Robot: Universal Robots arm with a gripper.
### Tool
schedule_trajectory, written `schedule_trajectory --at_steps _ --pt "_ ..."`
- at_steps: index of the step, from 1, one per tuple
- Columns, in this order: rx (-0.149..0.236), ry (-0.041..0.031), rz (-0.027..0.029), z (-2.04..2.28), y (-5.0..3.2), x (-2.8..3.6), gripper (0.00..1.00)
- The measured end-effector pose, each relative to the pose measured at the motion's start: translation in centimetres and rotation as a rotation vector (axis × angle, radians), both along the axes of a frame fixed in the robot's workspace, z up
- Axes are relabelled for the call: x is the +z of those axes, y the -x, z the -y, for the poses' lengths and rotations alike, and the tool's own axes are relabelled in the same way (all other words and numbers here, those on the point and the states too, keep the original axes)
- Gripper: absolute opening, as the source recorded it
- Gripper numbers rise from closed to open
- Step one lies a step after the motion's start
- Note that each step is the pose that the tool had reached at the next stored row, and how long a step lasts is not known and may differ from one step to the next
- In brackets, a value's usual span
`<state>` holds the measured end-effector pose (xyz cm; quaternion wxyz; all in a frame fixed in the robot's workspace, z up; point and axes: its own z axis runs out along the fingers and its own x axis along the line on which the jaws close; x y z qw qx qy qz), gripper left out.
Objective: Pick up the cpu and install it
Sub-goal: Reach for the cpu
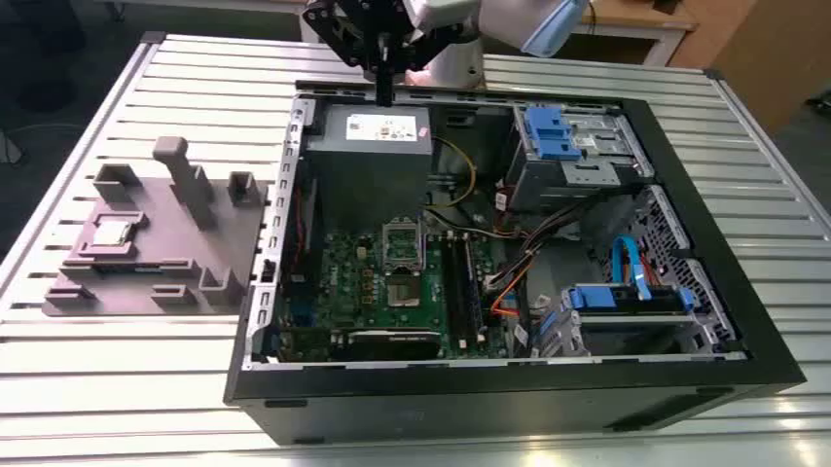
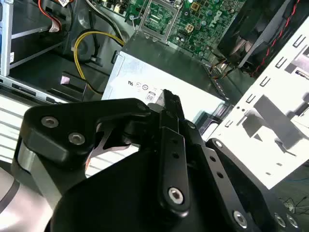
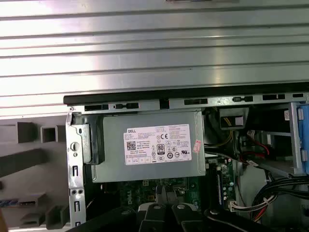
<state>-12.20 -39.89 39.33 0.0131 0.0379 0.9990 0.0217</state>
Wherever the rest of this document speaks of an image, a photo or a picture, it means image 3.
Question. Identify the black PC case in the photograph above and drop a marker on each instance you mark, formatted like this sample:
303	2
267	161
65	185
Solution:
120	97

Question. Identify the metal drive cage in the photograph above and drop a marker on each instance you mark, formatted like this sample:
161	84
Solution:
277	166

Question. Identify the green motherboard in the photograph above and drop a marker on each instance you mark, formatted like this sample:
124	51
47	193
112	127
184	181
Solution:
195	193

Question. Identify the grey power supply unit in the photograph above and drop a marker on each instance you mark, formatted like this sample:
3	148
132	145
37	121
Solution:
113	154

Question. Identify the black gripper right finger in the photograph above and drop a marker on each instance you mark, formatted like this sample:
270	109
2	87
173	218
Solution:
186	217

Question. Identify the grey parts rack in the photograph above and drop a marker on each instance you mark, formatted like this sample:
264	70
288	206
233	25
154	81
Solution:
24	159

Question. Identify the green RAM stick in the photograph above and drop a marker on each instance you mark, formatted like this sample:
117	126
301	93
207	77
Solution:
219	188

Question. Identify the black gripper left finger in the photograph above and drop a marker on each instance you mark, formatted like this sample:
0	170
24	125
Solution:
149	220

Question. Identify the blue plastic bracket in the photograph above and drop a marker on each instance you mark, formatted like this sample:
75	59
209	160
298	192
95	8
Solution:
303	135

